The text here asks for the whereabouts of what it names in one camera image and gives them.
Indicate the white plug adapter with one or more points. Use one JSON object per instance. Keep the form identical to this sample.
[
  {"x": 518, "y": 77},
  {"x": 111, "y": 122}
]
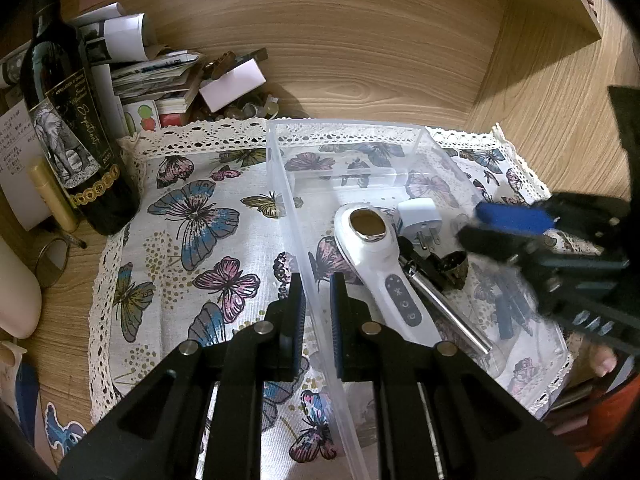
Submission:
[{"x": 417, "y": 215}]

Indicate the wooden shelf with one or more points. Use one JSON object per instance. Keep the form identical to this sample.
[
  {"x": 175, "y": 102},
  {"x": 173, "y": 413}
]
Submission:
[{"x": 580, "y": 0}]

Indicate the gold tube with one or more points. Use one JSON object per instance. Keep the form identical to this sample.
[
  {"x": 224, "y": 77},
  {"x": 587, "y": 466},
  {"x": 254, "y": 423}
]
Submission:
[{"x": 50, "y": 190}]

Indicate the stack of papers and booklets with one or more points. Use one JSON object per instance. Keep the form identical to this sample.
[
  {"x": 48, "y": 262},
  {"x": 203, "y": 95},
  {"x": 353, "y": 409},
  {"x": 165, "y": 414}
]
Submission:
[{"x": 150, "y": 75}]

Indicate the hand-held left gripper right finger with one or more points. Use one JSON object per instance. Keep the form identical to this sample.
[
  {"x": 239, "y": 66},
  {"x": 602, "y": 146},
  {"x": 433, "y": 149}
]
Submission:
[{"x": 337, "y": 330}]

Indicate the pile of metal trinkets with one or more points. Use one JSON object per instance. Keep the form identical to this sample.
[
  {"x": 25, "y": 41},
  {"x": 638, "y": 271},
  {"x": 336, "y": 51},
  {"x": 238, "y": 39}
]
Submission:
[{"x": 250, "y": 107}]

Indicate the white handwritten paper note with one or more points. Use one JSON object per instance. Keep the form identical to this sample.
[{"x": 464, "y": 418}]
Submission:
[{"x": 15, "y": 170}]

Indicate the pale pink small box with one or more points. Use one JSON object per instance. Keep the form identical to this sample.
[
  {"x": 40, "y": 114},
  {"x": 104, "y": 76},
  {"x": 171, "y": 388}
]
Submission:
[{"x": 232, "y": 82}]

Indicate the white handheld facial device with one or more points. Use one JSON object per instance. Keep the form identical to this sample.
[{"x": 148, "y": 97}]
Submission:
[{"x": 395, "y": 285}]

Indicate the clear plastic storage box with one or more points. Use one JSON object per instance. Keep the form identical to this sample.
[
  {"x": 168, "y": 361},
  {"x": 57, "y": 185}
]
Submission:
[{"x": 300, "y": 200}]

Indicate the dark wine bottle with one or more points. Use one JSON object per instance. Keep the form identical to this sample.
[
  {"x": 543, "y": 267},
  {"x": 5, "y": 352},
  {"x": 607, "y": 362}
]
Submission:
[{"x": 80, "y": 160}]

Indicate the butterfly print lace cloth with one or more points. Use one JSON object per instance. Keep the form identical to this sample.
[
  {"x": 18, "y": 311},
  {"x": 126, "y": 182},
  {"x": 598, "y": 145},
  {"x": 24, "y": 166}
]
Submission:
[{"x": 200, "y": 220}]

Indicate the dark ornate metal cap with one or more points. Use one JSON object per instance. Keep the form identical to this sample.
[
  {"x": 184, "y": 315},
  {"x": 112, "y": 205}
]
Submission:
[{"x": 452, "y": 270}]

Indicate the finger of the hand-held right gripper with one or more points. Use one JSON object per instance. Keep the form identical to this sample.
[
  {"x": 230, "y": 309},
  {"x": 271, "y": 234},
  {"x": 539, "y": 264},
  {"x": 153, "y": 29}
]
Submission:
[
  {"x": 500, "y": 245},
  {"x": 510, "y": 217}
]

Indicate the blue cartoon sticker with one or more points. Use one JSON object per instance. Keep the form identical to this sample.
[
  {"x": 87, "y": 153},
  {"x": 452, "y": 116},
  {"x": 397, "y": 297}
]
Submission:
[{"x": 65, "y": 432}]

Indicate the person's right hand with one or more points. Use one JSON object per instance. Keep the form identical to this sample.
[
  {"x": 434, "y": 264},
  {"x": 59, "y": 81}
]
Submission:
[{"x": 603, "y": 361}]

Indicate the silver metal rod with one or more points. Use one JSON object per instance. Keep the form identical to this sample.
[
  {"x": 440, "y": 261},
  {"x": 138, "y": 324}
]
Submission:
[{"x": 450, "y": 310}]

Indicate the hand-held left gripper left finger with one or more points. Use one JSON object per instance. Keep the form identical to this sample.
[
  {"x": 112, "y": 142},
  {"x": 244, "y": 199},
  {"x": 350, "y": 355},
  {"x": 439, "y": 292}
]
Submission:
[{"x": 298, "y": 330}]

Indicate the cream rounded bottle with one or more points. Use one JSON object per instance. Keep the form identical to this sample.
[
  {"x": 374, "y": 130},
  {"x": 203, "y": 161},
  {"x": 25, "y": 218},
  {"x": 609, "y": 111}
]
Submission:
[{"x": 17, "y": 290}]

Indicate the red clothing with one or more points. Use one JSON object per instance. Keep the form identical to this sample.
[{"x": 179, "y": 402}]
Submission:
[{"x": 615, "y": 420}]

